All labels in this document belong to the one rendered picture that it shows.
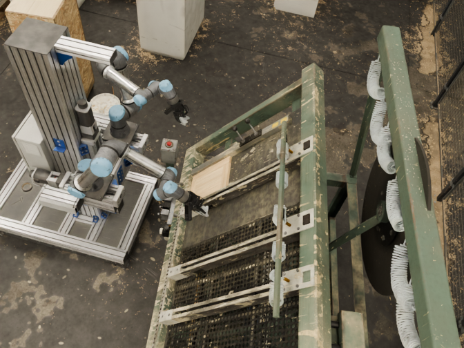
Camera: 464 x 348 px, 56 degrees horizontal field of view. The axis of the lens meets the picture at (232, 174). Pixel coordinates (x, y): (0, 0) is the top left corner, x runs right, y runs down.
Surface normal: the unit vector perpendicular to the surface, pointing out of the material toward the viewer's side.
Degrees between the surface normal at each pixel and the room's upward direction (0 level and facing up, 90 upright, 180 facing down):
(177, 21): 90
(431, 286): 0
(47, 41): 0
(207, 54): 0
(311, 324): 51
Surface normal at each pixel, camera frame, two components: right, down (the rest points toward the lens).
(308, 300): -0.72, -0.46
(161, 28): -0.24, 0.79
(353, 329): 0.09, -0.57
